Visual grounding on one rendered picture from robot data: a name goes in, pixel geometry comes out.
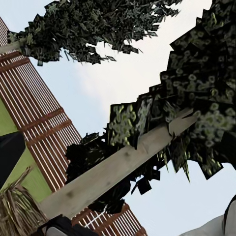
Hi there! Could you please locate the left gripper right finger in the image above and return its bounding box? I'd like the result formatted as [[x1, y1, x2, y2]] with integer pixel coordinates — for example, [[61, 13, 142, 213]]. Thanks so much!
[[220, 130, 236, 170]]

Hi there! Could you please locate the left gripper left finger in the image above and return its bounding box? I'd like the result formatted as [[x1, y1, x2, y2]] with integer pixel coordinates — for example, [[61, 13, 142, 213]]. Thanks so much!
[[0, 131, 26, 189]]

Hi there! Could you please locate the wicker basket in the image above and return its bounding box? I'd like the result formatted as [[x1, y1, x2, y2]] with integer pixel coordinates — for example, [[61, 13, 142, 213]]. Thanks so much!
[[0, 166, 51, 236]]

